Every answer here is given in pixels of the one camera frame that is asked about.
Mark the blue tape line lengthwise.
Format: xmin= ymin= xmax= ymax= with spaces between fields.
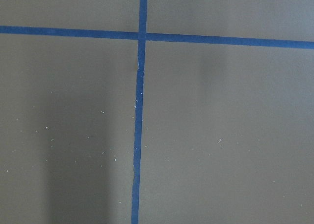
xmin=131 ymin=0 xmax=148 ymax=224

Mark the blue tape line crosswise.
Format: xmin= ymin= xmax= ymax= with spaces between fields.
xmin=0 ymin=26 xmax=314 ymax=50

